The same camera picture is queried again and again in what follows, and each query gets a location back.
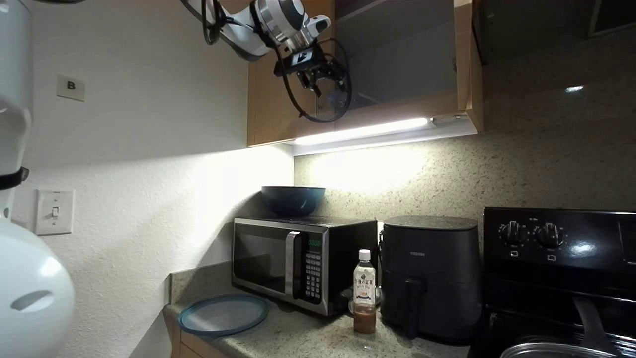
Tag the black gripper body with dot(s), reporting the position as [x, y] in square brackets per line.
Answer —
[310, 66]

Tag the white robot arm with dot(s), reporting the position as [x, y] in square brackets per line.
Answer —
[264, 26]

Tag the small bottle brown liquid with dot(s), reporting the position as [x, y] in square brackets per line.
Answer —
[364, 293]

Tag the dark blue bowl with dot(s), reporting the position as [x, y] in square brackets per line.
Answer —
[292, 201]

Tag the stainless steel microwave oven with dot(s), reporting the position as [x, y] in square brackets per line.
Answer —
[300, 263]

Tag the black air fryer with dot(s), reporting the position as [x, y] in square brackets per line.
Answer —
[431, 277]

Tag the blue rimmed plate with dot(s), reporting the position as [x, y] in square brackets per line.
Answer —
[223, 315]

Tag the black kitchen stove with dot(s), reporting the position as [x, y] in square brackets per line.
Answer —
[557, 275]

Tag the silver pot on stove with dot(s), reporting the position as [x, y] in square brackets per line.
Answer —
[563, 348]

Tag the wooden wall cabinet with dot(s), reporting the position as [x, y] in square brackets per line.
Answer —
[414, 66]

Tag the white wall thermostat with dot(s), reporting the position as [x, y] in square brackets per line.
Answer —
[70, 88]

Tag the white light switch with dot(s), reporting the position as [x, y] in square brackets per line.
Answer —
[54, 213]

